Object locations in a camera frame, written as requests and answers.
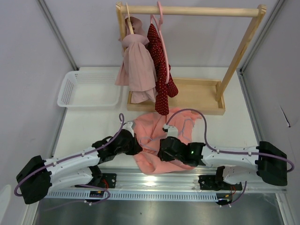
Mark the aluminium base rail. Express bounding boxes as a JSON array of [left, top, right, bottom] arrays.
[[31, 166, 288, 190]]

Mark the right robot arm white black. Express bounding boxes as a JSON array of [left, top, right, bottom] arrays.
[[158, 136, 287, 189]]

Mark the white slotted cable duct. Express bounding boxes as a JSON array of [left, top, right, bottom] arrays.
[[46, 189, 218, 202]]

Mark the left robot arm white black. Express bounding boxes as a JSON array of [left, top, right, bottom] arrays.
[[15, 129, 142, 205]]

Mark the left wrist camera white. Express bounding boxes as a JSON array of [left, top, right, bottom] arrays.
[[122, 120, 135, 137]]

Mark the light blue wire hanger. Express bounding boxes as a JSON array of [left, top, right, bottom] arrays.
[[135, 117, 195, 152]]

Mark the dusty pink hanging garment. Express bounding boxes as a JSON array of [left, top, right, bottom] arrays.
[[115, 16, 158, 104]]

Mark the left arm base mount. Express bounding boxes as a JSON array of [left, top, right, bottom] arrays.
[[74, 172, 117, 188]]

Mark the salmon pink skirt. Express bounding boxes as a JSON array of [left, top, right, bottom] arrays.
[[134, 108, 201, 175]]

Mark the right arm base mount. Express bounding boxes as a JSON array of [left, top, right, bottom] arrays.
[[198, 175, 242, 191]]

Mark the white plastic basket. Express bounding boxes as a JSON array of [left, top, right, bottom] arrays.
[[57, 67, 123, 110]]

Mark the pink plastic hanger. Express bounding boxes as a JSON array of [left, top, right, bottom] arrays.
[[150, 1, 170, 84]]

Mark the red polka dot garment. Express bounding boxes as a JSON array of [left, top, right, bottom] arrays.
[[147, 24, 179, 116]]

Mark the wooden hanger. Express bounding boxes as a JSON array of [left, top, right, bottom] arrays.
[[126, 2, 134, 34]]

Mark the wooden clothes rack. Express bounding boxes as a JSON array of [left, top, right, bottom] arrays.
[[116, 2, 267, 115]]

